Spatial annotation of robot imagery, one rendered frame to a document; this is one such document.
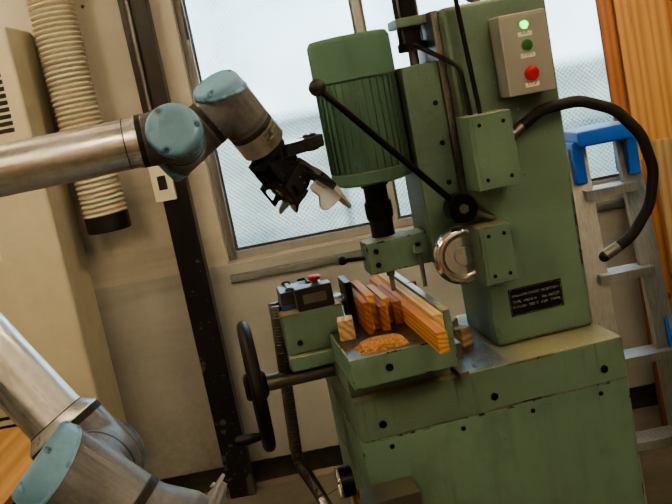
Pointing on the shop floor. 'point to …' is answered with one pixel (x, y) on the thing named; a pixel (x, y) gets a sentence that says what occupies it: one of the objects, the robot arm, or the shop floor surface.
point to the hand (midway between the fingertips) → (325, 207)
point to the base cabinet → (513, 452)
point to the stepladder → (661, 313)
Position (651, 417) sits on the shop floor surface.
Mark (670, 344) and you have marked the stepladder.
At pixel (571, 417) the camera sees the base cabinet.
